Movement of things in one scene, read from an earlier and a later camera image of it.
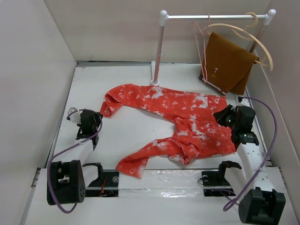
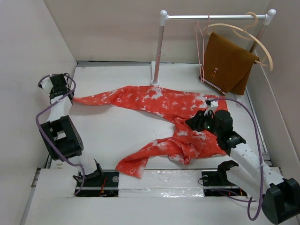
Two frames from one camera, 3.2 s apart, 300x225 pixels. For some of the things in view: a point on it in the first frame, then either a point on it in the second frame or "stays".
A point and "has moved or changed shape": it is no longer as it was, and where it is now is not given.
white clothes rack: x=163 y=17 stays
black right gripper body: x=228 y=117 → x=206 y=123
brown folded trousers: x=226 y=68 stays
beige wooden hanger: x=252 y=38 stays
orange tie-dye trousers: x=201 y=132 has moved or changed shape
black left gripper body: x=98 y=120 → x=52 y=91
